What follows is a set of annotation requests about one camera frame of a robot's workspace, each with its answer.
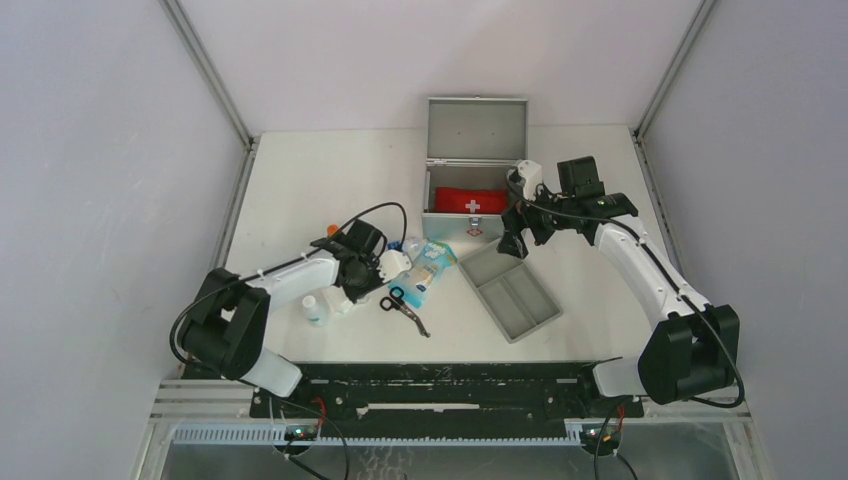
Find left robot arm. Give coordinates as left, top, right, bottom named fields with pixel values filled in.
left=171, top=220, right=412, bottom=417

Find black medical scissors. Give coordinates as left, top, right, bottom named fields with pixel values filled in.
left=379, top=287, right=431, bottom=338

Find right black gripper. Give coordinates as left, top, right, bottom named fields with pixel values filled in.
left=498, top=179, right=575, bottom=259

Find blue plaster packet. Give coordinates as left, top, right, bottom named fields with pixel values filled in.
left=389, top=239, right=457, bottom=309

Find grey metal medicine box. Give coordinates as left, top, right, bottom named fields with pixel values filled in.
left=422, top=97, right=528, bottom=243

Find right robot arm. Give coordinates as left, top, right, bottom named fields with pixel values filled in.
left=497, top=156, right=746, bottom=416

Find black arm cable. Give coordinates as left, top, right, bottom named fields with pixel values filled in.
left=506, top=168, right=747, bottom=409
left=169, top=201, right=409, bottom=372

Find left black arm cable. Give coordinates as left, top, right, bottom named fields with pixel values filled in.
left=169, top=201, right=409, bottom=372

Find grey plastic divider tray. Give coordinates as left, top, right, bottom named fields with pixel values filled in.
left=458, top=241, right=563, bottom=344

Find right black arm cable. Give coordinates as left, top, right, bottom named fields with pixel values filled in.
left=506, top=168, right=747, bottom=409

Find red first aid pouch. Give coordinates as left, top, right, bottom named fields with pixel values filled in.
left=431, top=187, right=508, bottom=215

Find clear bottle white cap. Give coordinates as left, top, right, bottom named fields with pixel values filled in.
left=301, top=295, right=329, bottom=326

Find bagged white gauze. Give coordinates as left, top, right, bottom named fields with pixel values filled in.
left=322, top=288, right=370, bottom=317

